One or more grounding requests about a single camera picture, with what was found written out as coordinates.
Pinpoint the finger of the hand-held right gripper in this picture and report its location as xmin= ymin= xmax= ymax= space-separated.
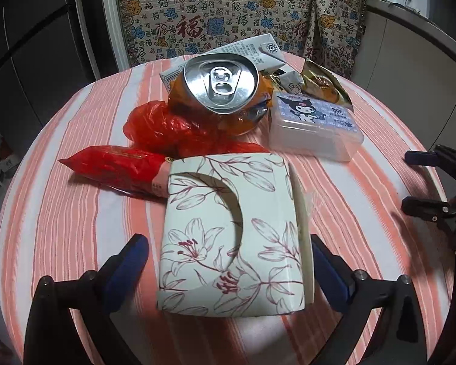
xmin=405 ymin=144 xmax=456 ymax=168
xmin=401 ymin=194 xmax=456 ymax=222

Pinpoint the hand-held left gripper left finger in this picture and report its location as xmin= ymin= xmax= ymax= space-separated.
xmin=23 ymin=234 xmax=150 ymax=365

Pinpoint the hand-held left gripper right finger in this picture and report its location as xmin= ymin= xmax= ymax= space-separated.
xmin=309 ymin=234 xmax=428 ymax=365

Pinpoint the floral paper box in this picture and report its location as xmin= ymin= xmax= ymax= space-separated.
xmin=157 ymin=152 xmax=315 ymax=318

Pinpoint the white drink carton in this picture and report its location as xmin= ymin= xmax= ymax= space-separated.
xmin=159 ymin=33 xmax=285 ymax=92

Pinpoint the kitchen counter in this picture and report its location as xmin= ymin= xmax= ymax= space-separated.
xmin=365 ymin=0 xmax=456 ymax=153

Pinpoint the red snack packet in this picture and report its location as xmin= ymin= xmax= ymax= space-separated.
xmin=58 ymin=145 xmax=171 ymax=198

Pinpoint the clear box with cartoon label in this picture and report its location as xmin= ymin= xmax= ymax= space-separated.
xmin=268 ymin=90 xmax=364 ymax=161

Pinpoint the gold snack wrapper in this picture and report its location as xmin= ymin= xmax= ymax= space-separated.
xmin=302 ymin=58 xmax=353 ymax=106

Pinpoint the red plastic bag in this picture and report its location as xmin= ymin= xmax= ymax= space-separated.
xmin=123 ymin=100 xmax=270 ymax=158

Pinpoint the torn white wrapper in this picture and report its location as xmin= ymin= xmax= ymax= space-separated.
xmin=270 ymin=69 xmax=305 ymax=94

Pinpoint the crushed orange drink can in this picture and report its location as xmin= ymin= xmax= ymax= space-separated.
xmin=167 ymin=54 xmax=274 ymax=135

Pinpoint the dark refrigerator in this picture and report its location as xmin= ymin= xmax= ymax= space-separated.
xmin=0 ymin=0 xmax=99 ymax=198

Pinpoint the printed patterned cloth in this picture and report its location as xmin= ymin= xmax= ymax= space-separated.
xmin=115 ymin=0 xmax=367 ymax=80

